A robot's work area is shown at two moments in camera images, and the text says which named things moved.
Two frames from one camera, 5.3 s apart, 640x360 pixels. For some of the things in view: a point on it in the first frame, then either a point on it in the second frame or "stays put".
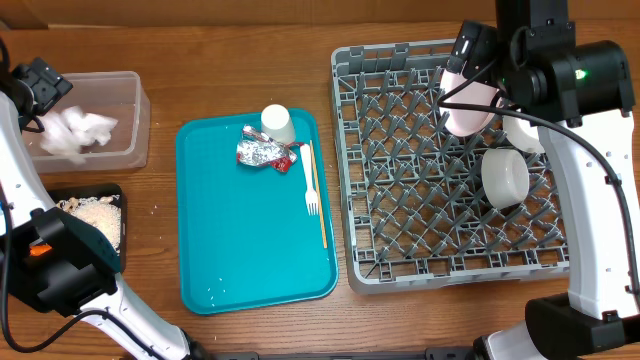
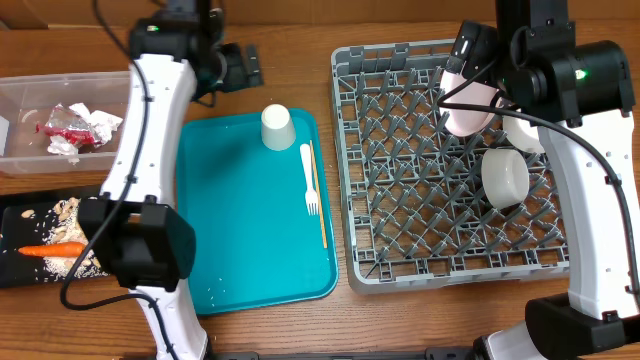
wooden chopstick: x=318 y=194 stays put
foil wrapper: x=258 y=150 -> x=63 y=122
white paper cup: x=278 y=124 stays put
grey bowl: x=522 y=134 stays put
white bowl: x=505 y=176 stays put
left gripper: x=46 y=82 -> x=239 y=75
